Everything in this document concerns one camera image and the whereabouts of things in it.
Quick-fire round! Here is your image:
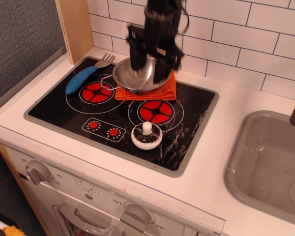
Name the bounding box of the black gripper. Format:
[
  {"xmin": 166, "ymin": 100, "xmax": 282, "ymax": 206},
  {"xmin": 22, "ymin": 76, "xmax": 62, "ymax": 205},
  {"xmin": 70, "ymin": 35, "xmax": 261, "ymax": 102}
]
[{"xmin": 127, "ymin": 9, "xmax": 189, "ymax": 83}]

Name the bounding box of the silver pan with wire handles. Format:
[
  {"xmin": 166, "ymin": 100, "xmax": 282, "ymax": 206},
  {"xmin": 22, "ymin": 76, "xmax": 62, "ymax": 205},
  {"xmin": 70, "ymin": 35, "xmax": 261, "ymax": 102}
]
[{"xmin": 100, "ymin": 56, "xmax": 170, "ymax": 95}]

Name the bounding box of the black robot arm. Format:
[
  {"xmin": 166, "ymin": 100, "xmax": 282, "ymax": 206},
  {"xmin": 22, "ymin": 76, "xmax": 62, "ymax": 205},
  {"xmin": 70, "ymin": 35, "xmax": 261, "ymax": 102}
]
[{"xmin": 127, "ymin": 0, "xmax": 183, "ymax": 83}]

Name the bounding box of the orange rag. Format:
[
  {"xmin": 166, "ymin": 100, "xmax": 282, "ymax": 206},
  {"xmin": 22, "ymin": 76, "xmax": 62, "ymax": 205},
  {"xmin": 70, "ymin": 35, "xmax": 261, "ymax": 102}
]
[{"xmin": 115, "ymin": 72, "xmax": 177, "ymax": 101}]

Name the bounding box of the white toy mushroom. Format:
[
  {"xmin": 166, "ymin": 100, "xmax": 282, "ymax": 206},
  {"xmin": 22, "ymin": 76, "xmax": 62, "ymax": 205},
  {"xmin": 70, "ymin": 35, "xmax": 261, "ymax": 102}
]
[{"xmin": 131, "ymin": 121, "xmax": 163, "ymax": 150}]

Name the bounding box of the black toy stove top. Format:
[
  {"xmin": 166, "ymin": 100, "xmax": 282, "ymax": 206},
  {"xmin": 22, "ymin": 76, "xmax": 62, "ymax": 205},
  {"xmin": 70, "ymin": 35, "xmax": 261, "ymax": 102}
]
[{"xmin": 24, "ymin": 57, "xmax": 218, "ymax": 177}]

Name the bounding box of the grey oven knob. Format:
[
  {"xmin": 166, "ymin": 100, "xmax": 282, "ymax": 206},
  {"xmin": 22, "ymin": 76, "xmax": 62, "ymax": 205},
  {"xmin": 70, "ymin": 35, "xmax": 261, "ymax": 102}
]
[{"xmin": 120, "ymin": 204, "xmax": 151, "ymax": 233}]

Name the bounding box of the grey sink basin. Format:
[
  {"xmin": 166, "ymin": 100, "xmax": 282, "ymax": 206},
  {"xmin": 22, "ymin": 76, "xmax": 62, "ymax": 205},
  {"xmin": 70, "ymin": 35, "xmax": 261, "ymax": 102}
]
[{"xmin": 224, "ymin": 111, "xmax": 295, "ymax": 224}]

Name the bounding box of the grey timer knob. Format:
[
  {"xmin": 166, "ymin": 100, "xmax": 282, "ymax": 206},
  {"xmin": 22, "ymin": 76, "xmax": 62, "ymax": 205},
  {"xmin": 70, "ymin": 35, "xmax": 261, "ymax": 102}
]
[{"xmin": 26, "ymin": 160, "xmax": 51, "ymax": 185}]

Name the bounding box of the white toy oven front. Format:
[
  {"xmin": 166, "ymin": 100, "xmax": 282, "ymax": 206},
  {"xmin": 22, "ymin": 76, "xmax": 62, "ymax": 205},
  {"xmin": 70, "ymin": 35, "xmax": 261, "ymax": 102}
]
[{"xmin": 7, "ymin": 148, "xmax": 213, "ymax": 236}]

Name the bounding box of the orange and black cloth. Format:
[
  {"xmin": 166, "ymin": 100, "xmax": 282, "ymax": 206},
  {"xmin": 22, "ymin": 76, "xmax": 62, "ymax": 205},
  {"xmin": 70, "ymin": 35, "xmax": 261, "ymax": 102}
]
[{"xmin": 0, "ymin": 226, "xmax": 25, "ymax": 236}]

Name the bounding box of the fork with blue handle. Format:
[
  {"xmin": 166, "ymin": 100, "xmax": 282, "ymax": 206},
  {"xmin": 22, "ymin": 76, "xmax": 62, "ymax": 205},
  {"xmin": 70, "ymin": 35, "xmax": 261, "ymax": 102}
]
[{"xmin": 65, "ymin": 54, "xmax": 116, "ymax": 95}]

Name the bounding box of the wooden post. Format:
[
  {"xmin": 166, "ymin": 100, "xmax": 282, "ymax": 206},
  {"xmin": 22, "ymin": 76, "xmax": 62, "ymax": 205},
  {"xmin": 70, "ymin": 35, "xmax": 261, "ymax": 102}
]
[{"xmin": 55, "ymin": 0, "xmax": 94, "ymax": 65}]

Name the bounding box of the grey oven door handle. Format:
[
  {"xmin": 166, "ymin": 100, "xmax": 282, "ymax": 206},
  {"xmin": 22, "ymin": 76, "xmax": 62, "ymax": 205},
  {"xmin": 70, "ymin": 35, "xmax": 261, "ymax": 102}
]
[{"xmin": 59, "ymin": 203, "xmax": 112, "ymax": 236}]

